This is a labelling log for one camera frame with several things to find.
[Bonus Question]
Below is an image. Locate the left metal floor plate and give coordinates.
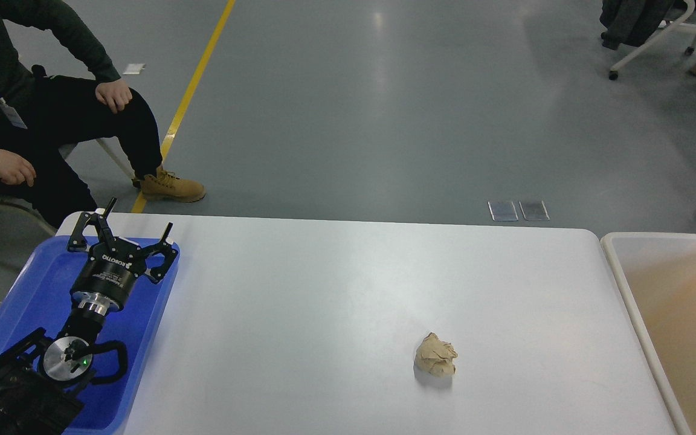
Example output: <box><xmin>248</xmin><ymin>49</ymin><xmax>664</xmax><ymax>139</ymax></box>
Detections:
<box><xmin>487</xmin><ymin>201</ymin><xmax>519</xmax><ymax>221</ymax></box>

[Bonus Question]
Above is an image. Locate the seated person in green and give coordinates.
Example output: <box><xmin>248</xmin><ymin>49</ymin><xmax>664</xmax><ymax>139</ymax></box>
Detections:
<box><xmin>0</xmin><ymin>1</ymin><xmax>162</xmax><ymax>226</ymax></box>

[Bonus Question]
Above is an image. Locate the person's left hand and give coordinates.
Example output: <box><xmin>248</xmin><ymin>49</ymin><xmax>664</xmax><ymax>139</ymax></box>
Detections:
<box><xmin>95</xmin><ymin>79</ymin><xmax>133</xmax><ymax>115</ymax></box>

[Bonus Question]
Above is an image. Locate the dark jacket on chair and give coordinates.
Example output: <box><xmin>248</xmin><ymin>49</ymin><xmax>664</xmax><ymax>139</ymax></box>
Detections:
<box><xmin>599</xmin><ymin>1</ymin><xmax>675</xmax><ymax>50</ymax></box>

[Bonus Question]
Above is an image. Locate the blue plastic tray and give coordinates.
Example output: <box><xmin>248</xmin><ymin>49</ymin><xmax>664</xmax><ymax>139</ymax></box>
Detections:
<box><xmin>0</xmin><ymin>235</ymin><xmax>179</xmax><ymax>434</ymax></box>

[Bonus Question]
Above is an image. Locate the white office chair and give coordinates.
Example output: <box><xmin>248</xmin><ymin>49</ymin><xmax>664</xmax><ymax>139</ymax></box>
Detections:
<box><xmin>608</xmin><ymin>1</ymin><xmax>696</xmax><ymax>81</ymax></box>

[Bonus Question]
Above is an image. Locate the white chair under person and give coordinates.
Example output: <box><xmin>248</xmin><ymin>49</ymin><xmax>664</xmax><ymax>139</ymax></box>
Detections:
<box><xmin>58</xmin><ymin>138</ymin><xmax>135</xmax><ymax>182</ymax></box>

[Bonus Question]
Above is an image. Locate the right metal floor plate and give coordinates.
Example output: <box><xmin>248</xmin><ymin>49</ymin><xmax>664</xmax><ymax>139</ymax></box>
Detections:
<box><xmin>519</xmin><ymin>200</ymin><xmax>550</xmax><ymax>221</ymax></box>

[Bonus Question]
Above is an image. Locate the metal floor plate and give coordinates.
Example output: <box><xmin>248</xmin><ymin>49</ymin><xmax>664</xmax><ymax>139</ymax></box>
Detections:
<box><xmin>487</xmin><ymin>201</ymin><xmax>519</xmax><ymax>221</ymax></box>
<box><xmin>519</xmin><ymin>200</ymin><xmax>550</xmax><ymax>221</ymax></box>

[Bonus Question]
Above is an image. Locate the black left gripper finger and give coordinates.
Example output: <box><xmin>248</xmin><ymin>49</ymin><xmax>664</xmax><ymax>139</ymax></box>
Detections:
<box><xmin>137</xmin><ymin>222</ymin><xmax>179</xmax><ymax>284</ymax></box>
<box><xmin>66</xmin><ymin>198</ymin><xmax>117</xmax><ymax>253</ymax></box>

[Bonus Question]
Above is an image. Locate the white paper scrap on floor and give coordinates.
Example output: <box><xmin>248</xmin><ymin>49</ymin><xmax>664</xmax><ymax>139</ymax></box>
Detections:
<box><xmin>122</xmin><ymin>63</ymin><xmax>146</xmax><ymax>76</ymax></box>

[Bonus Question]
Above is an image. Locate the crumpled brown paper ball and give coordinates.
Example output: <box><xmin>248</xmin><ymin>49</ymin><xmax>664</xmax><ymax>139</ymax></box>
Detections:
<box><xmin>414</xmin><ymin>332</ymin><xmax>459</xmax><ymax>378</ymax></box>

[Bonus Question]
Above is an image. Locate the beige plastic bin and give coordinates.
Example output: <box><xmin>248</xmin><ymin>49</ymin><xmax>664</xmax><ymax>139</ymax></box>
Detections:
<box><xmin>601</xmin><ymin>233</ymin><xmax>696</xmax><ymax>434</ymax></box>

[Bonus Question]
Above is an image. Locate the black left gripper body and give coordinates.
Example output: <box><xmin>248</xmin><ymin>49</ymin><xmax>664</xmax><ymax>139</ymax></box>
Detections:
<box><xmin>70</xmin><ymin>243</ymin><xmax>146</xmax><ymax>313</ymax></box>

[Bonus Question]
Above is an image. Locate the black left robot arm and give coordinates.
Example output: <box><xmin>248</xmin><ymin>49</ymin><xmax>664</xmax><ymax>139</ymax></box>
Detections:
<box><xmin>0</xmin><ymin>206</ymin><xmax>179</xmax><ymax>434</ymax></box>

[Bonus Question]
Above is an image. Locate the tan work boot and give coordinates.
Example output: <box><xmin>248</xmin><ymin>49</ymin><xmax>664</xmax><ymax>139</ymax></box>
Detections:
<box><xmin>132</xmin><ymin>166</ymin><xmax>207</xmax><ymax>203</ymax></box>

